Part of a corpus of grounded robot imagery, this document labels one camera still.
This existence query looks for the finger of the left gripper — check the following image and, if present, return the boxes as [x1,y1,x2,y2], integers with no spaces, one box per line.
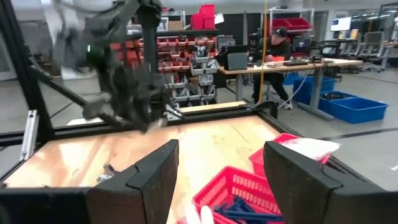
[133,116,169,134]
[81,98,125,126]

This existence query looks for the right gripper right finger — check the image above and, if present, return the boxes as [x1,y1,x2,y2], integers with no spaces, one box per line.
[263,140,398,224]

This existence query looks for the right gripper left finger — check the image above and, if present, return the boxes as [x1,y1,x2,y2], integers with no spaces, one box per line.
[86,139,180,224]

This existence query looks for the bagged white cotton pads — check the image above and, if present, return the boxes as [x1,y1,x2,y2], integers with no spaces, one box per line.
[281,137,342,165]

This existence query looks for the silver metal nail clipper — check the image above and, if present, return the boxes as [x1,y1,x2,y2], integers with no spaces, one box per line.
[96,164,118,184]

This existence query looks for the blue clips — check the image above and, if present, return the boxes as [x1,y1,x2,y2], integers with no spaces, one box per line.
[222,208,284,223]
[216,195,265,218]

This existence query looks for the shelf rack with parts bins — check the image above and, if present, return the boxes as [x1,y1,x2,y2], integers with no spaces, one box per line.
[108,28,221,108]

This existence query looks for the silver aluminium extrusion piece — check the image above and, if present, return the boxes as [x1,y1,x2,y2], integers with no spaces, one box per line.
[19,108,40,162]

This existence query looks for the brown cardboard box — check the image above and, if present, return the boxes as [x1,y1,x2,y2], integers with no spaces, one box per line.
[167,19,185,32]

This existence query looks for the blue plastic storage bin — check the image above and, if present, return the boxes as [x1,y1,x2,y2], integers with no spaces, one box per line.
[328,96,389,124]
[317,90,358,114]
[292,72,337,105]

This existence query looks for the stacked red bins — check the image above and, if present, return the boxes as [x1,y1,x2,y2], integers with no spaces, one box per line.
[190,3,216,31]

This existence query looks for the grey laptop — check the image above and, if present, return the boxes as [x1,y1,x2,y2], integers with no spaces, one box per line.
[223,44,250,72]

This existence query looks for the wooden top office desk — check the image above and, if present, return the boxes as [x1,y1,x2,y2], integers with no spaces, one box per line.
[217,57,364,121]

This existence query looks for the person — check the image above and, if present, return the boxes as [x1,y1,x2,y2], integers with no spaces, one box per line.
[252,27,294,110]

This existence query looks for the grey office chair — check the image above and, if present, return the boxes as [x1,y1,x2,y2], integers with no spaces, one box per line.
[360,30,391,72]

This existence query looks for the metal rack with red bins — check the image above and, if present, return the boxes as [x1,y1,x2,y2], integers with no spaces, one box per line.
[267,6,315,40]

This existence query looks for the white lit monitor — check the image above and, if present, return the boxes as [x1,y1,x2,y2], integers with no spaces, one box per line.
[329,16,353,32]

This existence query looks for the black aluminium table frame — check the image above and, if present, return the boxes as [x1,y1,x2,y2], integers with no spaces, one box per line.
[0,0,383,191]

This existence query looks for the yellow hanging cable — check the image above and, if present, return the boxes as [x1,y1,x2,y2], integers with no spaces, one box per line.
[257,0,269,104]

